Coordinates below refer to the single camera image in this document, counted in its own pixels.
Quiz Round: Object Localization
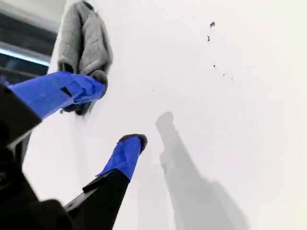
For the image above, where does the grey striped square towel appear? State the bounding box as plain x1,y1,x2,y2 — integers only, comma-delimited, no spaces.
57,0,114,116

